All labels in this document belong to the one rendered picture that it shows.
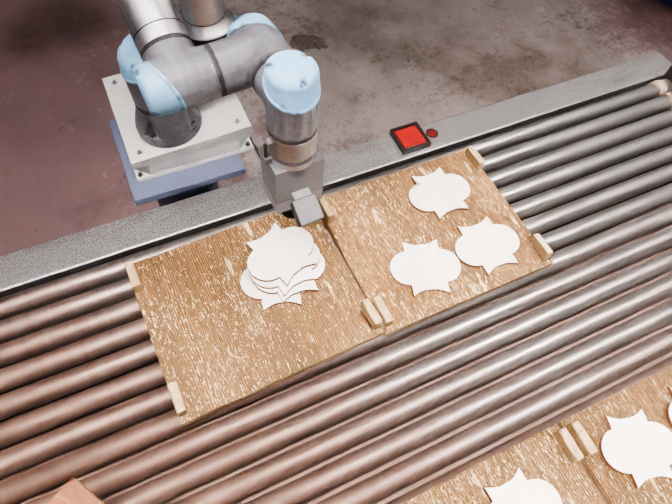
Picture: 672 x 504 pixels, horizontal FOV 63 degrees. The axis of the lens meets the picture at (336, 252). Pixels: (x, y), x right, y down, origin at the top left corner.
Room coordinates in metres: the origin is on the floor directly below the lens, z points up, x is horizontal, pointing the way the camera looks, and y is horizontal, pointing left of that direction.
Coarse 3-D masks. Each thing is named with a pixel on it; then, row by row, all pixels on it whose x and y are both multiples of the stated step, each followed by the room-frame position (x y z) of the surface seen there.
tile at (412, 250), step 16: (400, 256) 0.61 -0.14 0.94; (416, 256) 0.61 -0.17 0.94; (432, 256) 0.62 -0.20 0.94; (448, 256) 0.62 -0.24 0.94; (400, 272) 0.57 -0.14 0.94; (416, 272) 0.58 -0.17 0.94; (432, 272) 0.58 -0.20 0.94; (448, 272) 0.59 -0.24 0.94; (416, 288) 0.54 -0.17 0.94; (432, 288) 0.54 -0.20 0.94; (448, 288) 0.55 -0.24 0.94
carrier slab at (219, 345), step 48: (240, 240) 0.60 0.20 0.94; (144, 288) 0.46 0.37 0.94; (192, 288) 0.48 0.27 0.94; (240, 288) 0.49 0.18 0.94; (336, 288) 0.52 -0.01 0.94; (192, 336) 0.38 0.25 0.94; (240, 336) 0.39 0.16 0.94; (288, 336) 0.40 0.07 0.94; (336, 336) 0.41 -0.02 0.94; (192, 384) 0.29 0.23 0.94; (240, 384) 0.30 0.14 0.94
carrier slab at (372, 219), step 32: (448, 160) 0.90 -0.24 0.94; (352, 192) 0.77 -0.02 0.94; (384, 192) 0.78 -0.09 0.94; (480, 192) 0.81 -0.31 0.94; (352, 224) 0.68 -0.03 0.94; (384, 224) 0.69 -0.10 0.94; (416, 224) 0.70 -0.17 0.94; (448, 224) 0.71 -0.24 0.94; (512, 224) 0.74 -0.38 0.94; (352, 256) 0.60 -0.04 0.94; (384, 256) 0.61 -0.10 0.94; (384, 288) 0.53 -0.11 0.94; (480, 288) 0.56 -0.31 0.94; (416, 320) 0.47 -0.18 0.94
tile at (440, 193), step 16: (416, 176) 0.83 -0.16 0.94; (432, 176) 0.84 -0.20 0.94; (448, 176) 0.84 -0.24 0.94; (416, 192) 0.78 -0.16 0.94; (432, 192) 0.79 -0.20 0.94; (448, 192) 0.80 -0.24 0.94; (464, 192) 0.80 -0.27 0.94; (416, 208) 0.74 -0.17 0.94; (432, 208) 0.74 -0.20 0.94; (448, 208) 0.75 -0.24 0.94; (464, 208) 0.76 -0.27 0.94
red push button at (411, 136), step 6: (414, 126) 1.00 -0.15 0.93; (396, 132) 0.97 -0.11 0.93; (402, 132) 0.98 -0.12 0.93; (408, 132) 0.98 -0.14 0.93; (414, 132) 0.98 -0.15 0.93; (402, 138) 0.96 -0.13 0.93; (408, 138) 0.96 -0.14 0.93; (414, 138) 0.96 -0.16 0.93; (420, 138) 0.96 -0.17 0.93; (408, 144) 0.94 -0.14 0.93; (414, 144) 0.94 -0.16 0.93
